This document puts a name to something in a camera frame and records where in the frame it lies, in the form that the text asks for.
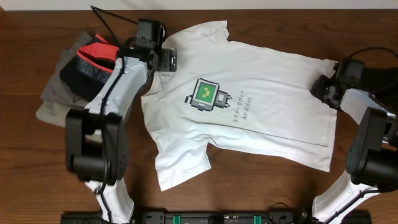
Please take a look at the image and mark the folded grey olive garment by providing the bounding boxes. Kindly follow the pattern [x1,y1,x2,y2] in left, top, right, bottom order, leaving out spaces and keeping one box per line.
[36,32,92,128]

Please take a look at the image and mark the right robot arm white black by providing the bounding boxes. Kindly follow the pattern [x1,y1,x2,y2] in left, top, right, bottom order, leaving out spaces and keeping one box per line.
[298,58,397,223]

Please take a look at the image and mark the white t-shirt with robot print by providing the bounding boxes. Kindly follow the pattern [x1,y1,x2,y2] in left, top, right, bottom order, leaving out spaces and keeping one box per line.
[141,21,336,190]

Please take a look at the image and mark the black garment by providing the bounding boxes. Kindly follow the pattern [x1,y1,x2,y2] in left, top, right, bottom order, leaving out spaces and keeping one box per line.
[361,67,397,110]

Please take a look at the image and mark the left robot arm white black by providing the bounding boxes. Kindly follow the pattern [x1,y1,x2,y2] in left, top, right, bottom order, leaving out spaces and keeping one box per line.
[60,19,177,223]

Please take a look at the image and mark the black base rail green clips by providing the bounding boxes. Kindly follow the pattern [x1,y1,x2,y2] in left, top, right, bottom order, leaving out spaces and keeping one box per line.
[60,207,373,224]

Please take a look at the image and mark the folded black red shorts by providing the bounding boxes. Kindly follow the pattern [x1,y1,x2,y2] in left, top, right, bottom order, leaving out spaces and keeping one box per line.
[60,34,119,101]

